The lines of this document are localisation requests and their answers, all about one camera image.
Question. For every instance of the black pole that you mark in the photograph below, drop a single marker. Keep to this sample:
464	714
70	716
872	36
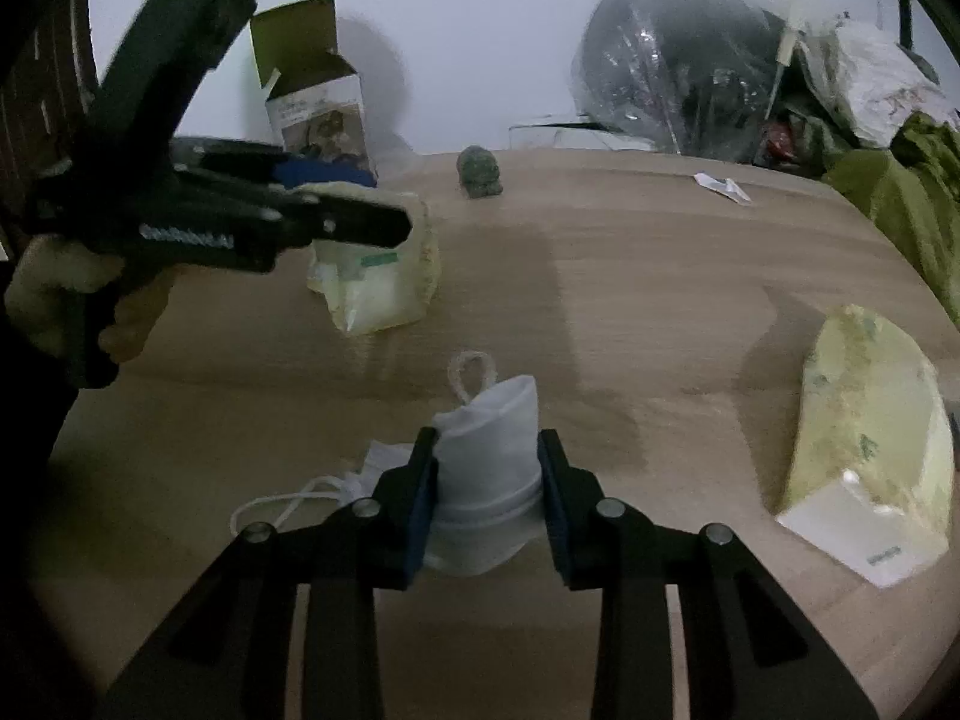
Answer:
905	15

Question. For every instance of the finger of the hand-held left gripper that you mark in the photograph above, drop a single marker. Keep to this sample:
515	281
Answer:
352	223
322	171

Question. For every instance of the white face mask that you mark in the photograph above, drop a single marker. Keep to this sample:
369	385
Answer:
487	465

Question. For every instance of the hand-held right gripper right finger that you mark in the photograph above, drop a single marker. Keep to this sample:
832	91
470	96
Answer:
555	532

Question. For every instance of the small red packet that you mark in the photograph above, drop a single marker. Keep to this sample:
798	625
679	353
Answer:
778	141

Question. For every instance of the yellow tissue pack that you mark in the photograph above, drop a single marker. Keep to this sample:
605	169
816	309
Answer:
862	420

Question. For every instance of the open white cardboard box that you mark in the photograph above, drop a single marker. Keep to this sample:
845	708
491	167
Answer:
322	112

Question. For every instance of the crumpled white plastic bag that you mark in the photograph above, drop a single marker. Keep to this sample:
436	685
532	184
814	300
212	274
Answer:
877	82

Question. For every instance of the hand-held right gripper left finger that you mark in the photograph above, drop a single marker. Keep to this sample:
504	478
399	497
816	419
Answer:
420	532

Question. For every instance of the plastic-wrapped black fan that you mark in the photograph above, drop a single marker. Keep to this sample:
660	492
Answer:
660	67

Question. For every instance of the small white wrapper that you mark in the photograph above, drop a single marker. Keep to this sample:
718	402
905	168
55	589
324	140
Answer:
712	181

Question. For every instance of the olive green cloth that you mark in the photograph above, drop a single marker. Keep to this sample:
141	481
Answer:
900	187

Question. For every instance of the small green figurine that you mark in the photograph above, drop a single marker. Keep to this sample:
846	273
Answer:
480	172

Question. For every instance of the person's left hand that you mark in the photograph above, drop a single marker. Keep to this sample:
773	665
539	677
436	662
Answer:
41	277

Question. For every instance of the cream plastic strip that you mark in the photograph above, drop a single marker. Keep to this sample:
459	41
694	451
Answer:
784	52

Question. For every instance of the yellow green-printed packet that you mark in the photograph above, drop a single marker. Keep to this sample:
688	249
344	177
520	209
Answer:
375	292

